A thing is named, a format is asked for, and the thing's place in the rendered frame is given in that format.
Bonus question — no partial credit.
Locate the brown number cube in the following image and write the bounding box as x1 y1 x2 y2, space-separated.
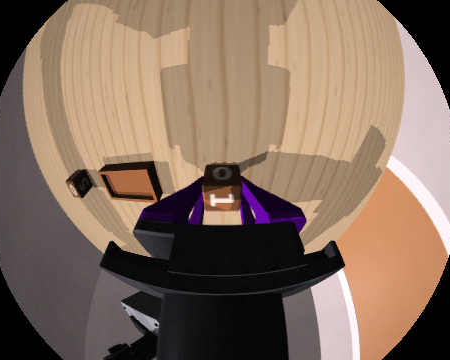
66 169 93 198
202 165 243 211

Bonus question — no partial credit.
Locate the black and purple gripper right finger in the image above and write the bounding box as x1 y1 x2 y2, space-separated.
240 176 307 233

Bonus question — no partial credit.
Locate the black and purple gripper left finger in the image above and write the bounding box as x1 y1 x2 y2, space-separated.
138 176 204 225

